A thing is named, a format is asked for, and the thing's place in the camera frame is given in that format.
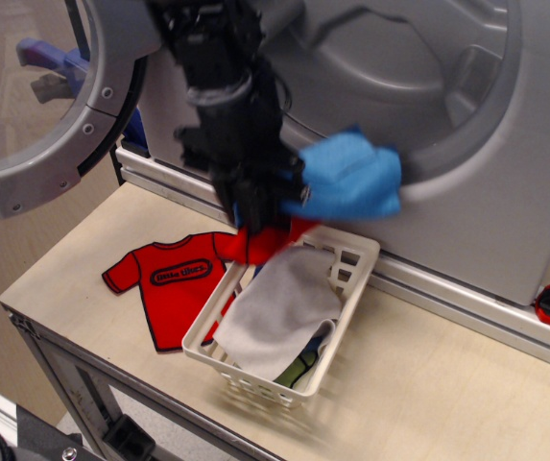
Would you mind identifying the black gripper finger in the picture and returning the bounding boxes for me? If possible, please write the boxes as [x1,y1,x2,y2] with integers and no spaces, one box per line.
[226,182,276,235]

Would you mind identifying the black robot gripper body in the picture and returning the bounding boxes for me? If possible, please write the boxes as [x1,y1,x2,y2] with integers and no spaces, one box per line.
[175,86,306,224]

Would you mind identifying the small red felt garment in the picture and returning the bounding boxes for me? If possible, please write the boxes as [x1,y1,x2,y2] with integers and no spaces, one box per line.
[216,217,320,266]

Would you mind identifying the blue cloth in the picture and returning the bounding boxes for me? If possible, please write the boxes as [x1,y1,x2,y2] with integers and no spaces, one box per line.
[268,128,401,226]

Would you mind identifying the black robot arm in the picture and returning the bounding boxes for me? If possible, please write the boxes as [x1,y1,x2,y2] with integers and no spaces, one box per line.
[148,1,309,234]

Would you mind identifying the dark robot base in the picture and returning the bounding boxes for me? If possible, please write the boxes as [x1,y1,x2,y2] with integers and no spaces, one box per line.
[0,406,100,461]

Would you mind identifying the white plastic laundry basket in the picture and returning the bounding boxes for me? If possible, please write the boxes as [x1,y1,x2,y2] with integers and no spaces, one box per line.
[182,226,380,408]

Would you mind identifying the grey toy washing machine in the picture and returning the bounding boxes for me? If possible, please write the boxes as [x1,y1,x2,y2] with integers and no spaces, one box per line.
[134,0,550,308]

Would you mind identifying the white cloth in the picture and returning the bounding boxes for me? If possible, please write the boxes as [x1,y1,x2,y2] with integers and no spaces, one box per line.
[214,246,342,381]

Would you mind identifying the red felt t-shirt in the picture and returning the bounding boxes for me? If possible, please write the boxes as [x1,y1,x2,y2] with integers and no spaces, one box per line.
[102,231,233,352]

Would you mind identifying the green felt garment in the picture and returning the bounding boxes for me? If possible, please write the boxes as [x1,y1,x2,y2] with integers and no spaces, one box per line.
[275,351,318,388]

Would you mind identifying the grey round washer door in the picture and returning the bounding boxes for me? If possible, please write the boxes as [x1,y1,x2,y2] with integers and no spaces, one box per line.
[0,1,160,219]

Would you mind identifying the blue purple clamp handle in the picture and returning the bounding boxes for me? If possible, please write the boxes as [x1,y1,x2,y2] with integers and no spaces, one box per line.
[14,36,149,155]

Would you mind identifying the metal table frame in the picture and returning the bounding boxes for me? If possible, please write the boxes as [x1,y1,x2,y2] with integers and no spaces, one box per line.
[5,305,279,460]

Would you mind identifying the black bracket on frame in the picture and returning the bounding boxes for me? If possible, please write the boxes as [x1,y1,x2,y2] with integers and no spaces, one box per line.
[103,414,156,461]

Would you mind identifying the aluminium extrusion rail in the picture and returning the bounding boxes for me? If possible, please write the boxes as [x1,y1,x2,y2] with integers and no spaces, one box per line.
[115,147,550,363]

